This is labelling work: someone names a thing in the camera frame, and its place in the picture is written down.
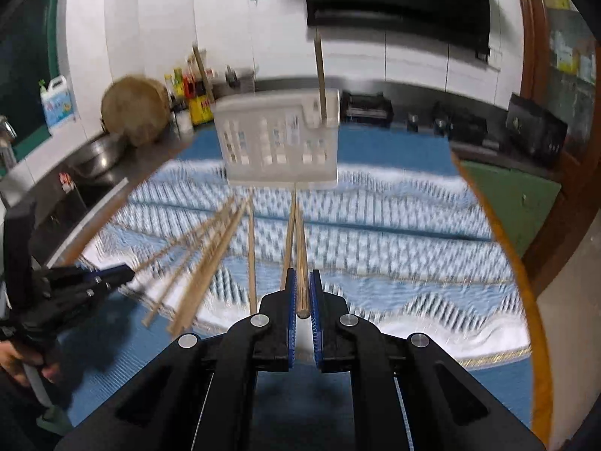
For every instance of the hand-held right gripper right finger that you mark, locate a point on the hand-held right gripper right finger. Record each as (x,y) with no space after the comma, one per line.
(316,319)

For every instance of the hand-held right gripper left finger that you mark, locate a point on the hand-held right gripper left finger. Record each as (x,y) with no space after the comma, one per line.
(291,310)

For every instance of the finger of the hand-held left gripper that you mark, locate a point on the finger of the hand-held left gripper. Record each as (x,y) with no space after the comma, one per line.
(75,299)
(94,276)

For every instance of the white plastic chopstick holder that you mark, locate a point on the white plastic chopstick holder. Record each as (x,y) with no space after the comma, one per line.
(277,145)

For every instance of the red and white scrubber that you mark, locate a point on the red and white scrubber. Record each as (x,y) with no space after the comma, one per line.
(66,182)

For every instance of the steel sink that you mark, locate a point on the steel sink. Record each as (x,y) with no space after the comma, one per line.
(91,197)

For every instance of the blue patterned placemat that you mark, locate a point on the blue patterned placemat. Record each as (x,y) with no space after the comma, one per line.
(399,291)
(399,197)

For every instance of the metal faucet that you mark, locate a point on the metal faucet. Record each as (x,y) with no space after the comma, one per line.
(5,136)

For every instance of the metal bowl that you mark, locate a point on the metal bowl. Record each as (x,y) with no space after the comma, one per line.
(98,155)

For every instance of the white detergent bottle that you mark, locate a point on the white detergent bottle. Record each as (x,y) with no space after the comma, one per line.
(57,103)

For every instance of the round wooden chopping block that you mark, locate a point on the round wooden chopping block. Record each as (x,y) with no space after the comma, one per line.
(136,110)

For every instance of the small white jar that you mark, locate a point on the small white jar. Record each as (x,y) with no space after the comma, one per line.
(184,122)

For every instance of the green framed window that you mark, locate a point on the green framed window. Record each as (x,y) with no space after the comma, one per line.
(23,56)

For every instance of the dark soy sauce bottle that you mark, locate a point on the dark soy sauce bottle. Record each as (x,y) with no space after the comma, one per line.
(199,110)

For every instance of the green-capped yellow bottle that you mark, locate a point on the green-capped yellow bottle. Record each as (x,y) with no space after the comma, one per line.
(178,82)

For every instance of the green drawer cabinet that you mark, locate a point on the green drawer cabinet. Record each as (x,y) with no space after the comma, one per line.
(512,202)

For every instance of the black gas stove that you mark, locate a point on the black gas stove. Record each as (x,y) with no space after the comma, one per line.
(450,124)

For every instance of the black countertop appliance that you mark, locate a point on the black countertop appliance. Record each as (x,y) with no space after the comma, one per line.
(537,131)

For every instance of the wooden glass-door cabinet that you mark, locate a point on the wooden glass-door cabinet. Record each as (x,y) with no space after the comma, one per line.
(563,103)

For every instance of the white wall outlet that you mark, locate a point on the white wall outlet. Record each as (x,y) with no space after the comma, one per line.
(495,57)

